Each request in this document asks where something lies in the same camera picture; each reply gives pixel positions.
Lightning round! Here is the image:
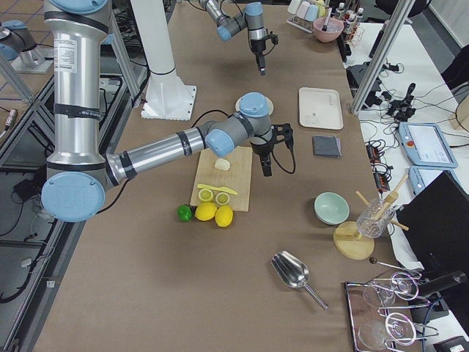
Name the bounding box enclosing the lime green cup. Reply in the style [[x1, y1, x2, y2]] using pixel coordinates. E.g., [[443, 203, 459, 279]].
[[315, 0, 327, 18]]

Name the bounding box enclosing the bamboo cutting board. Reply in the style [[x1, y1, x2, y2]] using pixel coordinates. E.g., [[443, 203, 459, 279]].
[[190, 146, 253, 212]]

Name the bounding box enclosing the pale green round plate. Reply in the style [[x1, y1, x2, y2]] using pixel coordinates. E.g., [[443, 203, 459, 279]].
[[235, 92, 274, 118]]

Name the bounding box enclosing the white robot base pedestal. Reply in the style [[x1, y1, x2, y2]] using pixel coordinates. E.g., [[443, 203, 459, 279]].
[[131, 0, 196, 121]]

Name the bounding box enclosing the mint white cup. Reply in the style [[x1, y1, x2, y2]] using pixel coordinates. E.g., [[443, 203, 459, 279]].
[[287, 0, 301, 15]]

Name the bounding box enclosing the mint green bowl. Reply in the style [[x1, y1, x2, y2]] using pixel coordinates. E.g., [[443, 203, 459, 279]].
[[314, 192, 350, 225]]

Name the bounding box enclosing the teach pendant upper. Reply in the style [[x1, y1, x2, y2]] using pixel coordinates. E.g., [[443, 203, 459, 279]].
[[398, 122, 458, 169]]

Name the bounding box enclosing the light blue cup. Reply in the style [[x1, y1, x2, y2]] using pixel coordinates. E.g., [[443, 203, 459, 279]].
[[305, 4, 319, 22]]

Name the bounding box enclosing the grey folded cloth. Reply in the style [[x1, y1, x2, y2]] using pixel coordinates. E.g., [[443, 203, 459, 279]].
[[312, 135, 341, 158]]

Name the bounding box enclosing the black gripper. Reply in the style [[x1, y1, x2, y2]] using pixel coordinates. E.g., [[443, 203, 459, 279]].
[[250, 123, 294, 177], [249, 31, 278, 76]]

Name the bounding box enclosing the wooden glass stand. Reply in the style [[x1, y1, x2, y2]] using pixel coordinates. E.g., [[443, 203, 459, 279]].
[[333, 175, 409, 260]]

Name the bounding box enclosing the aluminium frame post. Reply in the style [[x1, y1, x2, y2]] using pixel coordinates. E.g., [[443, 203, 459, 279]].
[[350, 0, 415, 116]]

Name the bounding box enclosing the clear textured glass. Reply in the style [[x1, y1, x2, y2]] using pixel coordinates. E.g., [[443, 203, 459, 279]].
[[357, 199, 396, 238]]

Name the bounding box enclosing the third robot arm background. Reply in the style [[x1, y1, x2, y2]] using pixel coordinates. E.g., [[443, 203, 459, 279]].
[[1, 20, 53, 74]]

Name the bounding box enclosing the teach pendant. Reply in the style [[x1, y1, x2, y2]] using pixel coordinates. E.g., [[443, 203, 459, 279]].
[[408, 165, 459, 195], [398, 122, 458, 169]]

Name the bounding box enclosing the white steamed bun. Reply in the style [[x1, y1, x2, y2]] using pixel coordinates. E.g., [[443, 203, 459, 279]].
[[214, 158, 231, 171]]

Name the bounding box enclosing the black monitor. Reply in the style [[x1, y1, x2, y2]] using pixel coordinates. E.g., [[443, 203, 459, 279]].
[[397, 171, 468, 274]]

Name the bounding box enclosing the yellow lemon outer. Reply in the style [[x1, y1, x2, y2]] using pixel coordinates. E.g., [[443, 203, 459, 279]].
[[215, 205, 234, 227]]

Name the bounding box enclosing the lemon half lower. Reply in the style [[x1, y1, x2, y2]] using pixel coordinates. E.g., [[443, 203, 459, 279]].
[[214, 191, 231, 206]]

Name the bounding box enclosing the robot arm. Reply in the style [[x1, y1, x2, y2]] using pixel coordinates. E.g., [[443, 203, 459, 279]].
[[188, 0, 278, 76], [41, 1, 295, 223]]

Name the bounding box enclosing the bottle rack with bottles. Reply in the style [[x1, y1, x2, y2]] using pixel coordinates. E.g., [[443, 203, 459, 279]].
[[334, 0, 363, 46]]

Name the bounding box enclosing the lemon half upper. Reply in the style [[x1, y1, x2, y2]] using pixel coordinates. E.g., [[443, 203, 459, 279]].
[[198, 188, 215, 202]]

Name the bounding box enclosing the steel ice scoop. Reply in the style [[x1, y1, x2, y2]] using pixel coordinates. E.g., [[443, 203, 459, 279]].
[[271, 250, 328, 310]]

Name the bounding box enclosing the white wire cup rack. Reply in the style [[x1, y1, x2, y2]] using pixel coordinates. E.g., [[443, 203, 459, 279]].
[[286, 14, 313, 33]]

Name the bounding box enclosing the yellow lemon near board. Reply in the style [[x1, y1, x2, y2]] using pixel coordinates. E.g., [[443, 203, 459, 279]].
[[195, 202, 218, 221]]

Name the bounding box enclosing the metal glass rack tray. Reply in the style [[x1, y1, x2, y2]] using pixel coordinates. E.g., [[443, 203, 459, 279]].
[[344, 271, 439, 351]]

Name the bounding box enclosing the teach pendant lower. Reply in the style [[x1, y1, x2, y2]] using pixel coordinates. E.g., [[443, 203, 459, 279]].
[[408, 165, 459, 195]]

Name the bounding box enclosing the pink bowl of ice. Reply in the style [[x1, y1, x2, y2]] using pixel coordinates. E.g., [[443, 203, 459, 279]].
[[313, 18, 344, 43]]

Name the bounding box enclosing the yellow plastic knife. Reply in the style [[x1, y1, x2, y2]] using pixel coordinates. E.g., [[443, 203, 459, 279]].
[[196, 183, 238, 195]]

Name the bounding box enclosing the cream rabbit tray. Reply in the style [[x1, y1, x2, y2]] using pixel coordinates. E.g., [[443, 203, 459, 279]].
[[298, 87, 344, 131]]

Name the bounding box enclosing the lemon half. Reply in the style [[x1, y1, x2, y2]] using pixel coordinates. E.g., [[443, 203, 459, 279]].
[[198, 188, 215, 202], [214, 191, 231, 206]]

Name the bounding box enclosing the pink cup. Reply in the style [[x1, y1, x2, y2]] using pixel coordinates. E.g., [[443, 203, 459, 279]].
[[295, 1, 310, 19]]

